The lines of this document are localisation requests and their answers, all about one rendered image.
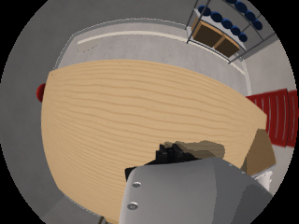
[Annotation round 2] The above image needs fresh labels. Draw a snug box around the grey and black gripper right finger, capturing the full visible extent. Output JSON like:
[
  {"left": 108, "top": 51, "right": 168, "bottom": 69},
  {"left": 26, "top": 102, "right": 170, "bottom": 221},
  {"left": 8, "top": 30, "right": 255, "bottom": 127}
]
[{"left": 172, "top": 144, "right": 201, "bottom": 163}]

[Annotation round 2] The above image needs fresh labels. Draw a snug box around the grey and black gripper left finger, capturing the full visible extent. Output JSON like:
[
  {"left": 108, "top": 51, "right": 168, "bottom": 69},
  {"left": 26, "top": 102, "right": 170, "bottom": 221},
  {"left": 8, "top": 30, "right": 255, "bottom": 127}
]
[{"left": 124, "top": 144, "right": 167, "bottom": 182}]

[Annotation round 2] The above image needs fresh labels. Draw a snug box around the green slide mechanism with black handwheel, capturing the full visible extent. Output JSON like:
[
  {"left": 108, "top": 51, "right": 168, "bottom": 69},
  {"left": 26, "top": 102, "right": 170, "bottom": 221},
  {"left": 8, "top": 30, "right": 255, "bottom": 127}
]
[{"left": 166, "top": 147, "right": 175, "bottom": 164}]

